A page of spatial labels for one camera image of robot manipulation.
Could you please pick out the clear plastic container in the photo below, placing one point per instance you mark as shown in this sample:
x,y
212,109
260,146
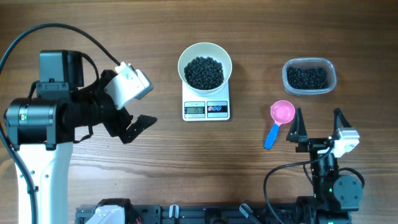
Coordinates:
x,y
310,62

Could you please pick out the pink scoop with blue handle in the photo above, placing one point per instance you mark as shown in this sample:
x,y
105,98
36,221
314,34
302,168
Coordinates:
x,y
282,112

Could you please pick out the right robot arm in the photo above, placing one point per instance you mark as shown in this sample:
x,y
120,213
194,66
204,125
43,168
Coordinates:
x,y
336,191

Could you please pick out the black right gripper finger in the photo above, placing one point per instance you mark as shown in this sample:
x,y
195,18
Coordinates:
x,y
297,132
339,120

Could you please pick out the black beans in bowl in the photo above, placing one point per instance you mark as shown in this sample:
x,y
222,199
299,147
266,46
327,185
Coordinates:
x,y
204,73

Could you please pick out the white bowl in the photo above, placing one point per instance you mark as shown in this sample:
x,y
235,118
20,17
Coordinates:
x,y
205,49

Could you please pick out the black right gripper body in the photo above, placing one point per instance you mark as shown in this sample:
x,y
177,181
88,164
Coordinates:
x,y
324,167

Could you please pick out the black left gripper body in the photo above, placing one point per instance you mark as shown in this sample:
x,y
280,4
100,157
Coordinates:
x,y
117,119

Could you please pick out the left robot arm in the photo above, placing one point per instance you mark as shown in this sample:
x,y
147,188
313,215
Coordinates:
x,y
41,127

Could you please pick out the white digital kitchen scale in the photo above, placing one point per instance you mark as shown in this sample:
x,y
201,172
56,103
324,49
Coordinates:
x,y
213,107

